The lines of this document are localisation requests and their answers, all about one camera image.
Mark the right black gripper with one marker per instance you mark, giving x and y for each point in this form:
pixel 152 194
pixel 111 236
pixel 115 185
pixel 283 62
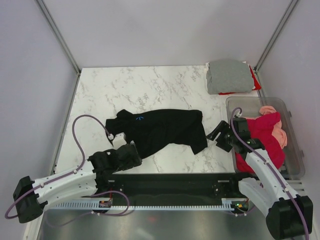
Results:
pixel 223 127

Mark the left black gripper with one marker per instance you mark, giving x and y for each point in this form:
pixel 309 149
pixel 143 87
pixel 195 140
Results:
pixel 135 161

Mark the black t-shirt blue logo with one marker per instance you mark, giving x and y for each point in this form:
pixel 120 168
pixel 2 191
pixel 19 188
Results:
pixel 151 131

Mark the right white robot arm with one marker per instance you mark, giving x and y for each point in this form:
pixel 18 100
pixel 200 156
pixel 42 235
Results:
pixel 287 214

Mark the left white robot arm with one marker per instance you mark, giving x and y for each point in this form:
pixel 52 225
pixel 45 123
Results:
pixel 33 197

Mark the magenta t-shirt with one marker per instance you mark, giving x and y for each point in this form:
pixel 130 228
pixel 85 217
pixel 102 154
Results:
pixel 261 128

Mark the folded grey t-shirt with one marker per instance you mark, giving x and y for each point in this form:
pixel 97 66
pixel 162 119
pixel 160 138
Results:
pixel 225 76

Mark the folded red t-shirt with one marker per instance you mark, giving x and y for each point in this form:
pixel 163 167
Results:
pixel 256 85

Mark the salmon pink t-shirt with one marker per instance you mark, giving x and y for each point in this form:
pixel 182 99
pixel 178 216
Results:
pixel 278 133

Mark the clear plastic bin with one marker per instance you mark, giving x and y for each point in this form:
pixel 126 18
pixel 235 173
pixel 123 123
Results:
pixel 254 107

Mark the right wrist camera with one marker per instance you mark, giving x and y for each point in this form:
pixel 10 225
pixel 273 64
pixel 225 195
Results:
pixel 241 127

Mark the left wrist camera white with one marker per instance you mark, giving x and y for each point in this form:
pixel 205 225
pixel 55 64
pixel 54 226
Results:
pixel 118 140

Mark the slotted white cable duct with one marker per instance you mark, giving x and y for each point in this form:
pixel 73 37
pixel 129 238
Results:
pixel 96 204

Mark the right aluminium frame post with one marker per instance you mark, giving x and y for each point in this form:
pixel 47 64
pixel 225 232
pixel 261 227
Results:
pixel 276 33

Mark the aluminium frame post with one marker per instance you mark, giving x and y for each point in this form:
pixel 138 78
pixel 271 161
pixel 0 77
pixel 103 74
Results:
pixel 58 35
pixel 276 33

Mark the left aluminium frame post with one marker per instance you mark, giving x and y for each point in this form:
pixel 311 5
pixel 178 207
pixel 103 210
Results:
pixel 58 35

